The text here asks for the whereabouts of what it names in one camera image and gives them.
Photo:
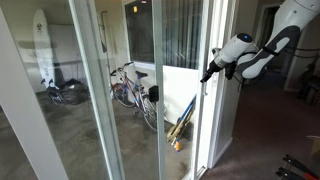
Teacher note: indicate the fixed glass door panel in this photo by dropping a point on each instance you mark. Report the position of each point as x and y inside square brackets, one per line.
[20, 102]

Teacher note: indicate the white surfboard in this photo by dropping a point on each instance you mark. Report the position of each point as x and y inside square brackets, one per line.
[43, 49]

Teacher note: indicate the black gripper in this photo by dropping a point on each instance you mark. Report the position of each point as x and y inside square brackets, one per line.
[213, 67]

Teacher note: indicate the white door frame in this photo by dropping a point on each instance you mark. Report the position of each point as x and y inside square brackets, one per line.
[216, 29]

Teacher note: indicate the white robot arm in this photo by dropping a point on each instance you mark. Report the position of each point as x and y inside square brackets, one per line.
[240, 54]

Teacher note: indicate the red black clamp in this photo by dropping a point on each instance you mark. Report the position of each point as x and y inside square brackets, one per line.
[293, 169]

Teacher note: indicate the black bag on patio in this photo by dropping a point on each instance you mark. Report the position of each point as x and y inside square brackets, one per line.
[71, 92]

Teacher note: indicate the red bicycle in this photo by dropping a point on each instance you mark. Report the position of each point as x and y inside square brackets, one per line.
[133, 95]

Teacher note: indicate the blue yellow tool bundle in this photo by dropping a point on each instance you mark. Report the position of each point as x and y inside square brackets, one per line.
[175, 132]

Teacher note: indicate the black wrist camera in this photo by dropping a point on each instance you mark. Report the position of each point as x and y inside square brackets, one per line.
[230, 70]

